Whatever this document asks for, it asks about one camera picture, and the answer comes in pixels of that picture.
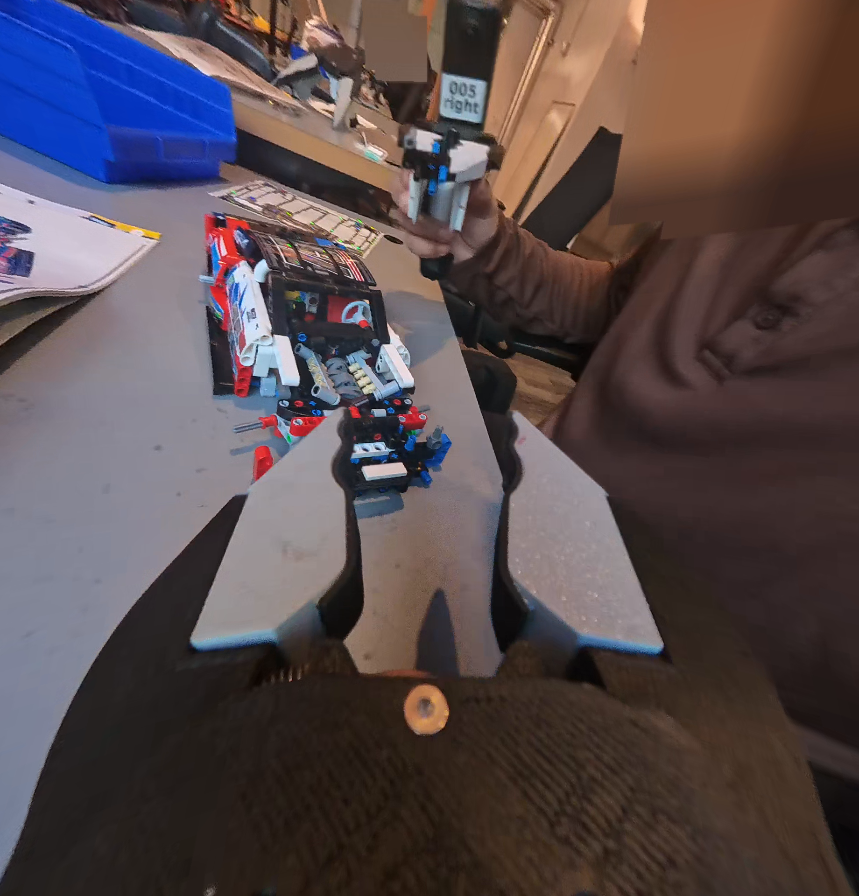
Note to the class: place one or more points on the person's right forearm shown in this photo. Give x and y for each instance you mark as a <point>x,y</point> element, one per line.
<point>541,280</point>

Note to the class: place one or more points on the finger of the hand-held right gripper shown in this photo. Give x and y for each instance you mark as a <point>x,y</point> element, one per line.
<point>419,199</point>
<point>452,206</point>

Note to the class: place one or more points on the loose red brick piece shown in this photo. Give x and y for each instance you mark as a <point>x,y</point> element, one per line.
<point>263,463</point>

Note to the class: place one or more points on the grey desk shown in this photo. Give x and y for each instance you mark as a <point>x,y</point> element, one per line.
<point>107,448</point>

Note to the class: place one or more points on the black office chair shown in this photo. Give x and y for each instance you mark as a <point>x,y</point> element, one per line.
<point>576,189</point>

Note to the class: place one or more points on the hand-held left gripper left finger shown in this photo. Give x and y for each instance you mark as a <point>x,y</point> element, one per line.
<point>282,560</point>

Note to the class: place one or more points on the person's right hand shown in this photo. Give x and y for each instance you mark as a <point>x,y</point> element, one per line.
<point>436,241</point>

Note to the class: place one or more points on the person's brown shirt torso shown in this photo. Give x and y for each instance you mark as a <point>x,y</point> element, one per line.
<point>737,455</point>

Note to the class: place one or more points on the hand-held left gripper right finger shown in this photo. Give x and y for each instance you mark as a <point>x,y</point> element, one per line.
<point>576,560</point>

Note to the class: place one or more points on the open instruction booklet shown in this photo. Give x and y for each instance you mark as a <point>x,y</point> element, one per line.
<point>44,245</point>

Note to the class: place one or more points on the brick-built toy race car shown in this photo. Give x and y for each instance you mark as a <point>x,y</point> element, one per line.
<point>310,329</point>

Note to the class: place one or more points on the small black blue brick assembly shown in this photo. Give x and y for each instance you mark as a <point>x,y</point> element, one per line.
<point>433,164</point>

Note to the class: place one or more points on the blue plastic bin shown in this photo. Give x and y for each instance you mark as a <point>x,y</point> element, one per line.
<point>121,105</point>

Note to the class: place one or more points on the sticker sheet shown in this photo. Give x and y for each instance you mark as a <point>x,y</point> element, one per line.
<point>303,210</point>

